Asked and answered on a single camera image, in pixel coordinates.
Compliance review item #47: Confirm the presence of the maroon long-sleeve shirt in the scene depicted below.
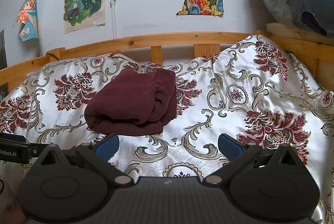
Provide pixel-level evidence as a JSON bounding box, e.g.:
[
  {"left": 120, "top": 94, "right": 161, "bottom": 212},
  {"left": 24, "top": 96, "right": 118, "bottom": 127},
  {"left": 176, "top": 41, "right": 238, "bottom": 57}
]
[{"left": 84, "top": 69, "right": 177, "bottom": 136}]

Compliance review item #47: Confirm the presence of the person's left hand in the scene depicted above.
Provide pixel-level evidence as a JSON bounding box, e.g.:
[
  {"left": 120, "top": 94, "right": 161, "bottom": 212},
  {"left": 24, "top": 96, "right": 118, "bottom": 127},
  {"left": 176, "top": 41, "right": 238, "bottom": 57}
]
[{"left": 1, "top": 179, "right": 27, "bottom": 224}]

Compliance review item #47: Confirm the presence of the white floral satin bedspread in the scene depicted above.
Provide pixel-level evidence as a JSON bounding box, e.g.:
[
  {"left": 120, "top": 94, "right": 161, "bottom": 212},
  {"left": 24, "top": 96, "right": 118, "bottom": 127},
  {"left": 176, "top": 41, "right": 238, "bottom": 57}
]
[{"left": 1, "top": 35, "right": 333, "bottom": 223}]

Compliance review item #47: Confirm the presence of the orange anime girl poster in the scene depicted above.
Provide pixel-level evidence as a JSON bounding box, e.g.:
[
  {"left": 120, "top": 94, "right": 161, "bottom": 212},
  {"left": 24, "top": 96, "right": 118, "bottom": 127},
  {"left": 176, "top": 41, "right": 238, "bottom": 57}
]
[{"left": 15, "top": 0, "right": 38, "bottom": 42}]

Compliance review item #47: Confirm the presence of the wooden bed frame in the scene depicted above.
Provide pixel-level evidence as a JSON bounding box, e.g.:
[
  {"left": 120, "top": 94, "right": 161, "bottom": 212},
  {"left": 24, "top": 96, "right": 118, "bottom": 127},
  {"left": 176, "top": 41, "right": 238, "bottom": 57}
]
[{"left": 1, "top": 23, "right": 333, "bottom": 91}]

